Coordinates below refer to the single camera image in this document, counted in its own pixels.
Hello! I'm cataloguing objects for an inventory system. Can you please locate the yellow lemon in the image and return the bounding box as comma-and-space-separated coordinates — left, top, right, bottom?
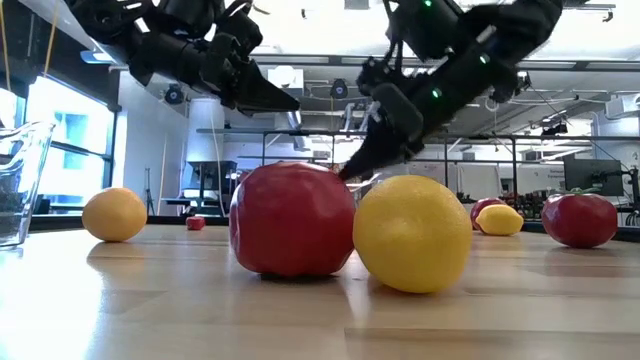
352, 174, 474, 295
475, 203, 525, 237

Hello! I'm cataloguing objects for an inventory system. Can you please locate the dark background desk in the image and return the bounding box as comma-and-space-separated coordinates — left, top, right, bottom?
181, 159, 239, 216

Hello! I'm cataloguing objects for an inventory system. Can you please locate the black ceiling track light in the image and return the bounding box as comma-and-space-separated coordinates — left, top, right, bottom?
562, 2, 617, 24

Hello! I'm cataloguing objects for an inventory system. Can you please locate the black tripod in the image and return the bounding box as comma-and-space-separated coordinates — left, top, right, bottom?
143, 167, 155, 216

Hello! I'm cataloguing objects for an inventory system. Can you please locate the orange fruit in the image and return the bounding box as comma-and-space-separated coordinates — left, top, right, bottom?
81, 187, 149, 243

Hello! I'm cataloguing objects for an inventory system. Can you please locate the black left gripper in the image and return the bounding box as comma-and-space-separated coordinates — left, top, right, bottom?
197, 7, 302, 116

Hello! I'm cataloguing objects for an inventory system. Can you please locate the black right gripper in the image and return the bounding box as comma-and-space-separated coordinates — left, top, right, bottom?
338, 55, 451, 182

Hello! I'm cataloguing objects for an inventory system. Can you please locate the black metal table frame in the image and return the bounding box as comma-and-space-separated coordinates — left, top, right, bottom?
29, 213, 640, 244

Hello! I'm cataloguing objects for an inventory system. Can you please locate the black background monitor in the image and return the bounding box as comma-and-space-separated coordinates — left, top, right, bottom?
563, 158, 625, 198

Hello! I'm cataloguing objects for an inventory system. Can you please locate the black ceiling camera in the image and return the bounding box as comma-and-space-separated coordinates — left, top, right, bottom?
329, 78, 350, 100
163, 83, 185, 106

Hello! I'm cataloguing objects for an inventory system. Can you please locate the red tomato green calyx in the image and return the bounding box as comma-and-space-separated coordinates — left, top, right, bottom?
469, 197, 507, 231
228, 160, 357, 279
540, 187, 620, 250

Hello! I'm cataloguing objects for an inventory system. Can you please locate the black metal rack frame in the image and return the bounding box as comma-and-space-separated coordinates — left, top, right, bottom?
261, 129, 640, 201

